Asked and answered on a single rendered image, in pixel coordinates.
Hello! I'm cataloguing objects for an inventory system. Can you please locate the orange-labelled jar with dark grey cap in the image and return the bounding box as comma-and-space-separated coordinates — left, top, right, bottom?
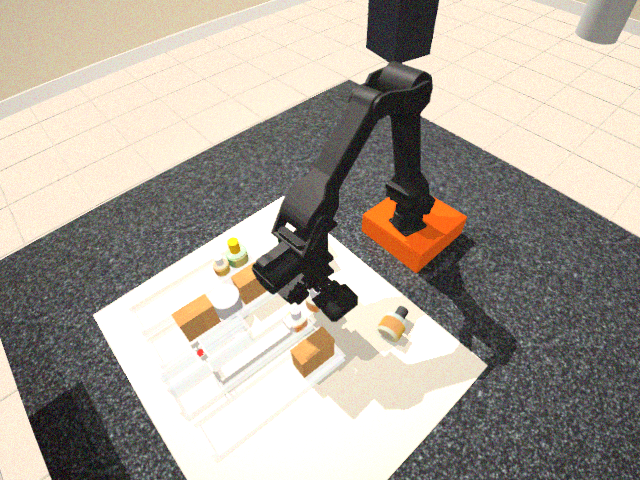
375, 306, 409, 346

